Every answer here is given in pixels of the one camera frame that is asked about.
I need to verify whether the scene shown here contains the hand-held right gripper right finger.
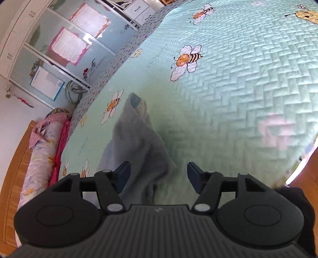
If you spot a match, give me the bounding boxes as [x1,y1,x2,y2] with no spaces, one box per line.
[187,162,269,214]

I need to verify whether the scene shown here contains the pink floral rolled quilt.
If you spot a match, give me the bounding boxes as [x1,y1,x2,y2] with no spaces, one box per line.
[17,108,72,209]

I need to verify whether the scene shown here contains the pink bordered poster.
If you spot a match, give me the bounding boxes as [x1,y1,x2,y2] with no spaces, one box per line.
[50,27,91,66]
[70,3,111,38]

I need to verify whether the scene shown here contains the white wardrobe with sliding doors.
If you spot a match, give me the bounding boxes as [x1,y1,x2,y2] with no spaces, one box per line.
[0,0,162,105]

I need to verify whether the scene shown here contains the white drawer cabinet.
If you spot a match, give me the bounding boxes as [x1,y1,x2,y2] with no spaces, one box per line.
[123,0,156,24]

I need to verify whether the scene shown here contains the blue bordered poster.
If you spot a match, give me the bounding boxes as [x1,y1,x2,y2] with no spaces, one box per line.
[30,66,65,101]

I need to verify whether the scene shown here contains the heart print bedsheet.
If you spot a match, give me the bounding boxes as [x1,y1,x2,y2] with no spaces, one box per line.
[68,0,197,134]

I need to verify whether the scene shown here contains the green bee print quilted blanket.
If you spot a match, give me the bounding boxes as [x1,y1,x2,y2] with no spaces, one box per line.
[52,0,318,206]

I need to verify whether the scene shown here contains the blue fleece pants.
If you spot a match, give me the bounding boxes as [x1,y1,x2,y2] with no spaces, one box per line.
[98,92,177,205]

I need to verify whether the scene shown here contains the wooden headboard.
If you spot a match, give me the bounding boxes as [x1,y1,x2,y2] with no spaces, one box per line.
[0,120,35,253]

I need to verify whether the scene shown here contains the hanging wall ornament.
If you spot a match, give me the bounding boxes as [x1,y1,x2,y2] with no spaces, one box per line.
[4,84,34,108]

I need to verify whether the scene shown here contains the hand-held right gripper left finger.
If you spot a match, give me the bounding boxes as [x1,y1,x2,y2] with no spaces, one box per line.
[51,161,131,214]

